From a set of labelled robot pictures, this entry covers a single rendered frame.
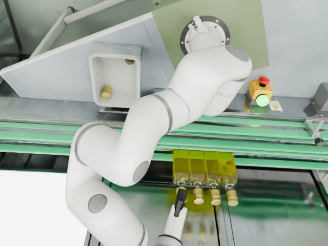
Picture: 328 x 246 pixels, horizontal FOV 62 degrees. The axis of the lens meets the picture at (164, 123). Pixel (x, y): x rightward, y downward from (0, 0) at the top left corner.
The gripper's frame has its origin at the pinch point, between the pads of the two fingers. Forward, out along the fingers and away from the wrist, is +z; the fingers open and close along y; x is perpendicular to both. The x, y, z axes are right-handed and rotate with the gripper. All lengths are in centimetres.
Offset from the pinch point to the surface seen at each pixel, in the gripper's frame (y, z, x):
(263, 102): 19.4, 36.3, -20.5
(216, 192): 1.6, 5.0, -11.0
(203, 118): 13.7, 26.4, -0.8
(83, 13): 20, 79, 74
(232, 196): 1.6, 4.9, -16.3
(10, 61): -10, 64, 118
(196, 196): 1.4, 1.2, -4.9
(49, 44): 14, 52, 78
